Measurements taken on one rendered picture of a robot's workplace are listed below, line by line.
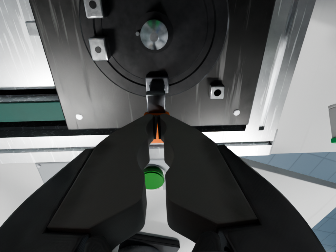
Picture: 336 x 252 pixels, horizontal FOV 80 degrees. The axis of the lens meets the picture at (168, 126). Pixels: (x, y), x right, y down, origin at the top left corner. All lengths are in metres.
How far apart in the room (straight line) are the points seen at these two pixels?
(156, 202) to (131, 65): 0.39
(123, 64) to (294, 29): 0.19
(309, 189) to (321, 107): 0.23
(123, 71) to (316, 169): 1.95
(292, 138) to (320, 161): 1.55
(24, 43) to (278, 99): 0.34
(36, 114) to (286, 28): 0.33
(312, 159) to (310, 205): 1.31
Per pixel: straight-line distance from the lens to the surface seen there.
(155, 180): 0.32
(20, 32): 0.33
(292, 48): 0.29
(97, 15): 0.20
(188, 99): 0.25
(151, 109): 0.15
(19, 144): 0.35
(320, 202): 0.69
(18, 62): 0.35
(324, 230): 2.86
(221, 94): 0.25
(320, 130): 0.52
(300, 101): 0.45
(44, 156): 0.35
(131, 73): 0.22
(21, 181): 0.57
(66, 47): 0.25
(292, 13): 0.28
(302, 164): 1.97
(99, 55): 0.21
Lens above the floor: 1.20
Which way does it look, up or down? 60 degrees down
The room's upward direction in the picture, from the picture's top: 176 degrees clockwise
